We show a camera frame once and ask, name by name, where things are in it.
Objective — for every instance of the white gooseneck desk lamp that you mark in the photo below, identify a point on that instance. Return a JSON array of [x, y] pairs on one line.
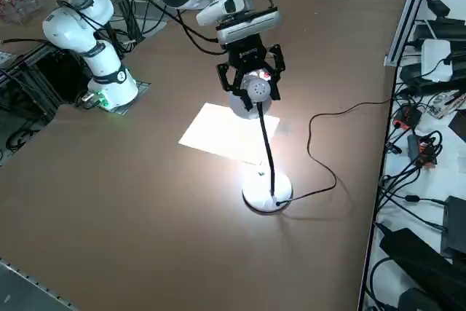
[[260, 198]]

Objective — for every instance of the white power adapter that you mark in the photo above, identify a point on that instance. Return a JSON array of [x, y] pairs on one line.
[[435, 56]]

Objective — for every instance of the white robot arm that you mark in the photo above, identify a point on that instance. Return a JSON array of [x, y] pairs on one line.
[[109, 70]]

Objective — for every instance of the large black power adapter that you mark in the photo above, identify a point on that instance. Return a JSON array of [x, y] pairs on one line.
[[418, 252]]

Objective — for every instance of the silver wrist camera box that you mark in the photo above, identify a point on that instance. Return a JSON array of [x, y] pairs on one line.
[[251, 27]]

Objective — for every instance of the flat black box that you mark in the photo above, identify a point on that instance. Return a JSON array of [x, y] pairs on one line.
[[444, 30]]

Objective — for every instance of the aluminium frame rail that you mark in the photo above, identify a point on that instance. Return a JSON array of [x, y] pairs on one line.
[[32, 54]]

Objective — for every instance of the clear plastic cup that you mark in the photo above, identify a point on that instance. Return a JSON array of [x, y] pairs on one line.
[[261, 73]]

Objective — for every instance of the black device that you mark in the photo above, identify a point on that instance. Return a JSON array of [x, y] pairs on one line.
[[418, 302]]

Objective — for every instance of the white paper sheet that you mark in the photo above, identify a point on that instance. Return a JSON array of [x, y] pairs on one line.
[[211, 132]]

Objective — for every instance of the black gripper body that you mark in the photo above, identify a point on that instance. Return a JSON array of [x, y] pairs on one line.
[[247, 54]]

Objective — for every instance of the small black power brick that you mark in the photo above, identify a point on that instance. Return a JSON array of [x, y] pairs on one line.
[[438, 7]]

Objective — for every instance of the orange and black module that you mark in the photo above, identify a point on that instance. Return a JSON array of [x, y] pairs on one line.
[[422, 152]]

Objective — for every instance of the black sheet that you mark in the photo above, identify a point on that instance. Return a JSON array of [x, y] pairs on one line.
[[459, 125]]

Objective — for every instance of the grey metal plate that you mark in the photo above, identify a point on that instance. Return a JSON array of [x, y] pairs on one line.
[[22, 293]]

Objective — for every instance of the aluminium profile post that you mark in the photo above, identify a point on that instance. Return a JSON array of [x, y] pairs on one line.
[[407, 16]]

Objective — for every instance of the red and black module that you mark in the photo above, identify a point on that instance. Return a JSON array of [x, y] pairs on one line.
[[407, 116]]

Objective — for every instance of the black rectangular box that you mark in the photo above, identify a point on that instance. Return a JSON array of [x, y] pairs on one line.
[[455, 223]]

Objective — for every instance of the printed card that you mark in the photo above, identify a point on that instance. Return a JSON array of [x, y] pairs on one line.
[[446, 103]]

